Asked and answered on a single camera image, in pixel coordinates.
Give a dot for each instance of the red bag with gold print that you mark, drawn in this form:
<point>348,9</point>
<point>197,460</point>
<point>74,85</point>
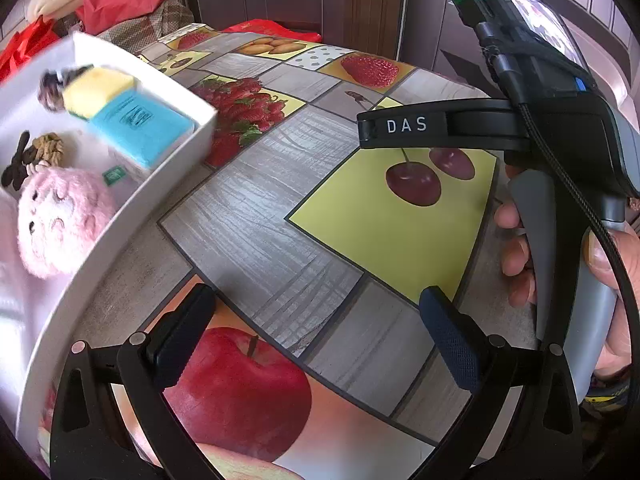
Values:
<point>260,27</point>

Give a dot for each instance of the pink plush toy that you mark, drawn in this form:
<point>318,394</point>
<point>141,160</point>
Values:
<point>60,220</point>

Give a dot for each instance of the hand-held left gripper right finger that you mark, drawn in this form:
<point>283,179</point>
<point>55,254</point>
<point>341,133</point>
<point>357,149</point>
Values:
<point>450,345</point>

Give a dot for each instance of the plaid cloth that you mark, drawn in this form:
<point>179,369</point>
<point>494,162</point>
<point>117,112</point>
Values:
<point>150,25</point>

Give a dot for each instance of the blue sponge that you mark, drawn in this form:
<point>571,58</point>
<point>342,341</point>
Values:
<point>145,130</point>

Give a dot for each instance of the small green tag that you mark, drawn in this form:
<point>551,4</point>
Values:
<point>113,176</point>

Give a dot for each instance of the fruit print tablecloth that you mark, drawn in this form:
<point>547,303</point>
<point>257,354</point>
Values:
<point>280,200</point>

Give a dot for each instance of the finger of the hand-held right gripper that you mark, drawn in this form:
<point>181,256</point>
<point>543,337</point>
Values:
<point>440,125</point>

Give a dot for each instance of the red tote bag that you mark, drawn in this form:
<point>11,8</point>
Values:
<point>25,45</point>

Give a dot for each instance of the white cardboard box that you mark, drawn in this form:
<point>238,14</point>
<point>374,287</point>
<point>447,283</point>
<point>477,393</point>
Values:
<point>125,240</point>

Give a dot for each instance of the yellow sponge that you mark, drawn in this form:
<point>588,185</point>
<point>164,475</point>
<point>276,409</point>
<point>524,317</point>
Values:
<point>97,90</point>

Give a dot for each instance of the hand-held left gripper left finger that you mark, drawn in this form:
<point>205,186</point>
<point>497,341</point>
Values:
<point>185,330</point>

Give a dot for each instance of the person's right hand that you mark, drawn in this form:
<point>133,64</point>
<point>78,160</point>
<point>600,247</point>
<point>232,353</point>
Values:
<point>515,255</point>

